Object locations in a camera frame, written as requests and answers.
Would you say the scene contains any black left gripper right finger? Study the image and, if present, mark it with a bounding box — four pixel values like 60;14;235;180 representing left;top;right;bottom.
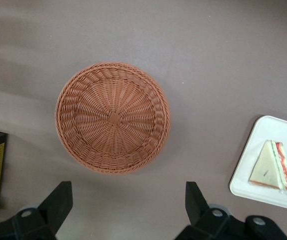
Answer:
174;181;287;240

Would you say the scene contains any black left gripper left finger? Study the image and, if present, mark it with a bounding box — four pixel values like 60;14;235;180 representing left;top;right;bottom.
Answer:
0;180;74;240

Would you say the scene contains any triangular sandwich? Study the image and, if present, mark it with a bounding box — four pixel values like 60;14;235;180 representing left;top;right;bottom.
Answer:
248;139;287;197

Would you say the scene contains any brown round wicker basket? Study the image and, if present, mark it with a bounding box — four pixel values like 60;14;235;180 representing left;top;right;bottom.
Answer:
54;61;172;175

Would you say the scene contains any cream rectangular plastic tray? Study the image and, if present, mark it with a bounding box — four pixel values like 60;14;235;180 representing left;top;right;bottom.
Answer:
228;114;287;214

